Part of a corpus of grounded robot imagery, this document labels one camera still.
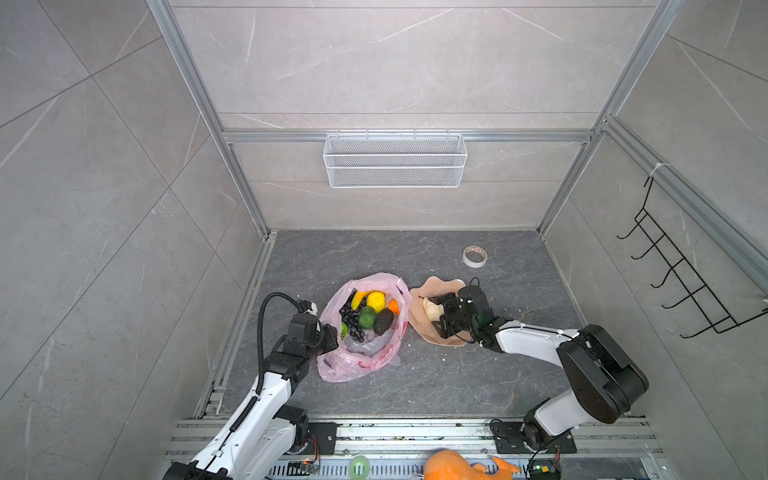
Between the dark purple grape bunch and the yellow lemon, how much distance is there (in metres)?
0.02

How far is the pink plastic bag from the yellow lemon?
0.03 metres

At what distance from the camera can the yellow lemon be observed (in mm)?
945

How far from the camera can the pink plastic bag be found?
0.82m

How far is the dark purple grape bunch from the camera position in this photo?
0.90 metres
